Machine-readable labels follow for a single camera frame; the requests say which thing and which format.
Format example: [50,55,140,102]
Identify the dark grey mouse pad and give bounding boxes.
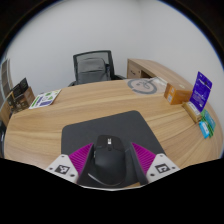
[60,110,166,189]

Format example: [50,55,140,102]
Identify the large brown open box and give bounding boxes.
[6,77,36,114]

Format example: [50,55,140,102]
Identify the blue flat pack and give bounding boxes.
[198,120,212,140]

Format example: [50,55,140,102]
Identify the wooden side desk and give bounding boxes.
[126,58,194,91]

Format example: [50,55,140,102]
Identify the grey backpack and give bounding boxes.
[77,57,111,85]

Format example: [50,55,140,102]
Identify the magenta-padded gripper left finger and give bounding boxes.
[45,142,95,185]

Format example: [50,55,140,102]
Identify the white printed leaflet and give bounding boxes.
[28,88,63,110]

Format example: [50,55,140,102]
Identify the wooden shelf unit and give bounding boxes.
[0,58,14,98]

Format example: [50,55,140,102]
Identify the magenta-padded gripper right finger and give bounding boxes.
[128,142,181,186]

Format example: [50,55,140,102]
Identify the purple package card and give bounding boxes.
[189,70,213,113]

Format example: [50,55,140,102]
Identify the black leather office chair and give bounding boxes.
[0,120,6,158]

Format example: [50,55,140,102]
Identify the black computer mouse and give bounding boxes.
[87,134,132,188]

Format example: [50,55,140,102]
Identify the small orange box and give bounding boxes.
[163,82,194,106]

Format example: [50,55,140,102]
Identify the black mesh office chair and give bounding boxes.
[68,49,126,88]

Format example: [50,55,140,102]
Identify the beige flat box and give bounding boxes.
[181,100,203,124]

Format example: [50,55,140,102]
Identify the green flat pack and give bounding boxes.
[200,109,217,137]

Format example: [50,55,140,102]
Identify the round grey disc in bag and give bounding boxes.
[126,77,167,96]

